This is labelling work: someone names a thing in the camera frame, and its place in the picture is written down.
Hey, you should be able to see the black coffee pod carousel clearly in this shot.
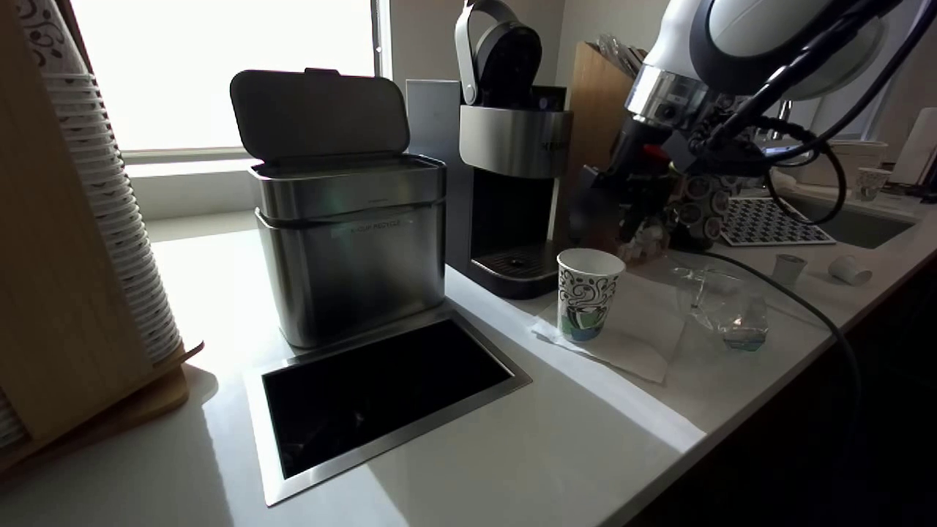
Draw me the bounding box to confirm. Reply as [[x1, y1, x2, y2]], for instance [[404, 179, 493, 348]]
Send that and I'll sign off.
[[675, 171, 744, 249]]

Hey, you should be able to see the stainless steel lidded bin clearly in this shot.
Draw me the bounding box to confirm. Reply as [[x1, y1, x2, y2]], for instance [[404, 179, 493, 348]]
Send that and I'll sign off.
[[227, 63, 449, 354]]

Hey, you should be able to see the black cable across counter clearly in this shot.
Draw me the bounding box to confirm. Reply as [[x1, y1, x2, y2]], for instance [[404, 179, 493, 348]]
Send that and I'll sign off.
[[700, 246, 868, 461]]

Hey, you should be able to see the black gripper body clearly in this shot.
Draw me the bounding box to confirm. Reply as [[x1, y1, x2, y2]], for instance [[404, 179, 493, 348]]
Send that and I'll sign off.
[[594, 122, 691, 215]]

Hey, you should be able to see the recessed counter sink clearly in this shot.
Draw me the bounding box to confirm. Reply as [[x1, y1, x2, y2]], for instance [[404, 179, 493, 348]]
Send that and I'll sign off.
[[786, 186, 922, 250]]

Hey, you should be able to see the patterned white paper cup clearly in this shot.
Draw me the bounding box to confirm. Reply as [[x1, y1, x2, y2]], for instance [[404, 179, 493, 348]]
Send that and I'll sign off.
[[553, 246, 628, 346]]

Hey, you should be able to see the tall paper cup stack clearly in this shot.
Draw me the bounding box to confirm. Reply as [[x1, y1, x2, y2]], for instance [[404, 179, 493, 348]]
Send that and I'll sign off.
[[10, 0, 187, 367]]

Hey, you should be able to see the white box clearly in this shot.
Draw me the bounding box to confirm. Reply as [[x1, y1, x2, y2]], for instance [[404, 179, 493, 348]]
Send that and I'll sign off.
[[889, 101, 937, 189]]

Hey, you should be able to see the steel framed counter trash chute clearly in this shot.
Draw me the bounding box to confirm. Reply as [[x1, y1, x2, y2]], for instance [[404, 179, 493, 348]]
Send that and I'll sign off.
[[240, 306, 534, 509]]

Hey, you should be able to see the short paper cup stack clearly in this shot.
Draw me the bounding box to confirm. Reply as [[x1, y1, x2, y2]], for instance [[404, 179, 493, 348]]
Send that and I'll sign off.
[[0, 388, 25, 454]]

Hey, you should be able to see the small white container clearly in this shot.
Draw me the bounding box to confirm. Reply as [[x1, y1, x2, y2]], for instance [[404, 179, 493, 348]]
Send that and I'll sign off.
[[855, 164, 893, 205]]

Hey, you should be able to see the black silver pod coffeemaker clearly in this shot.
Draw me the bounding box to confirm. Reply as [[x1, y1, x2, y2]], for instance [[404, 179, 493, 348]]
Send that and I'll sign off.
[[404, 0, 584, 300]]

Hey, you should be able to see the small clear packet bag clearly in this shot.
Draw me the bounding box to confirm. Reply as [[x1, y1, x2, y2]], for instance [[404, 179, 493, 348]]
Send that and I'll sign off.
[[770, 250, 811, 288]]

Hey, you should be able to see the wooden cup holder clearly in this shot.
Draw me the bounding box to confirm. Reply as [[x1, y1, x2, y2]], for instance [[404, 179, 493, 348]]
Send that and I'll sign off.
[[0, 0, 204, 477]]

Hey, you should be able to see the wooden condiment organizer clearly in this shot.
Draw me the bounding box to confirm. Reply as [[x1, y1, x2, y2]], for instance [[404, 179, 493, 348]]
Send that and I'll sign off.
[[568, 34, 684, 269]]

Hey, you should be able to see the loose white coffee pod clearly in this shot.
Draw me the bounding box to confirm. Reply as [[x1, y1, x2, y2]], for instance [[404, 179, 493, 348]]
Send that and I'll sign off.
[[824, 253, 876, 288]]

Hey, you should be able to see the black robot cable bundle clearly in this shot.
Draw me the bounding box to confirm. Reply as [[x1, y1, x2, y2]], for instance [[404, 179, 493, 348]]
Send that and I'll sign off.
[[682, 0, 937, 228]]

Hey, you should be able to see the bright window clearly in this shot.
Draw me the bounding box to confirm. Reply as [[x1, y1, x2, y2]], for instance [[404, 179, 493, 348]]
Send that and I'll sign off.
[[67, 0, 387, 164]]

